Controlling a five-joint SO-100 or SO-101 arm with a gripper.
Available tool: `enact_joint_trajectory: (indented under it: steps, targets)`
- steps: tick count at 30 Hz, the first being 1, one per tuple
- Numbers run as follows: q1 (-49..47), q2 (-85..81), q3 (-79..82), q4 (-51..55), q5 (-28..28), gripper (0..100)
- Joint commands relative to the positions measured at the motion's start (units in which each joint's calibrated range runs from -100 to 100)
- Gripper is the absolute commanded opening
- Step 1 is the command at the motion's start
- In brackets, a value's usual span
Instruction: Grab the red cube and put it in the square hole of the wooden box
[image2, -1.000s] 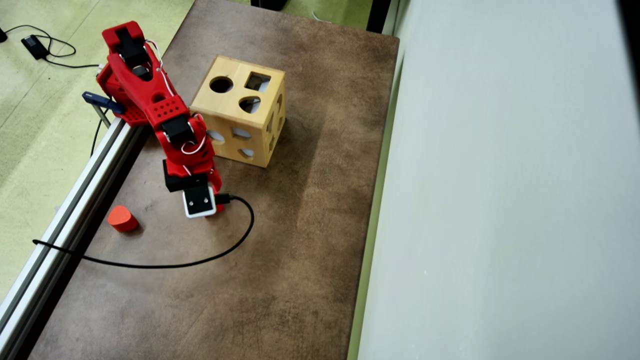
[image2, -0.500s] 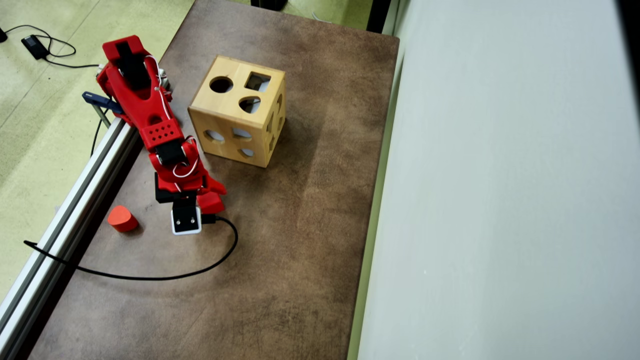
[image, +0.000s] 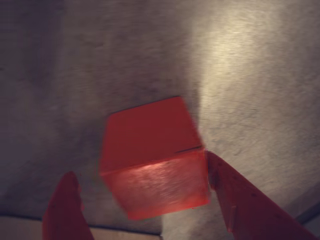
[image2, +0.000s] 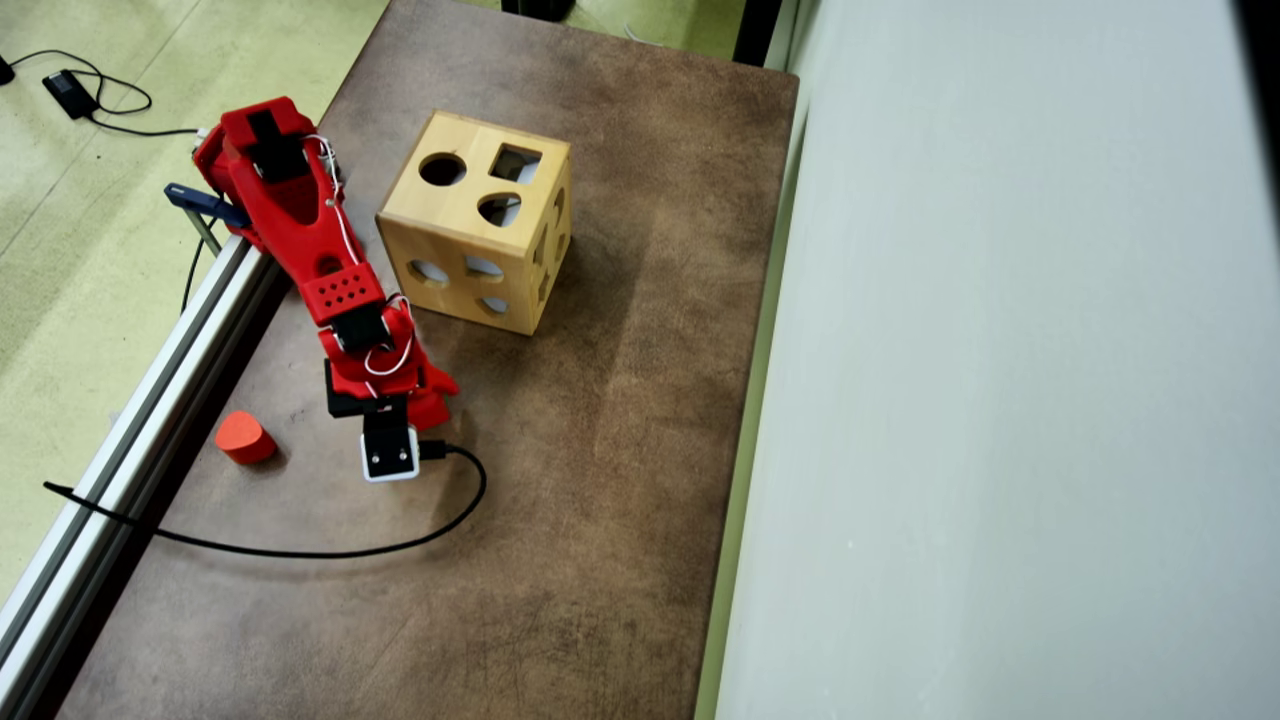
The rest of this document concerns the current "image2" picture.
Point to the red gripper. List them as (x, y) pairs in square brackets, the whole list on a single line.
[(432, 405)]

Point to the wooden shape sorter box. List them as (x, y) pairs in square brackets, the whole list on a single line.
[(470, 225)]

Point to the red rounded triangle block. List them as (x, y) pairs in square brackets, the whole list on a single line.
[(244, 437)]

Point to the blue clamp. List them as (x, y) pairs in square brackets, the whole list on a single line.
[(205, 203)]

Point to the black object on floor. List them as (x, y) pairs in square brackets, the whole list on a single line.
[(538, 8)]

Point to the black power adapter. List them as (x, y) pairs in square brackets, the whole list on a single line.
[(70, 93)]

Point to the small black floor object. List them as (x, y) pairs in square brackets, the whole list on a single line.
[(5, 70)]

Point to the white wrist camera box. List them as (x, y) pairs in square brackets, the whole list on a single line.
[(390, 450)]

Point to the aluminium profile rail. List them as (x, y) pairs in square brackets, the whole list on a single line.
[(130, 440)]

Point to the black post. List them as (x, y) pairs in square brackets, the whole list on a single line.
[(755, 30)]

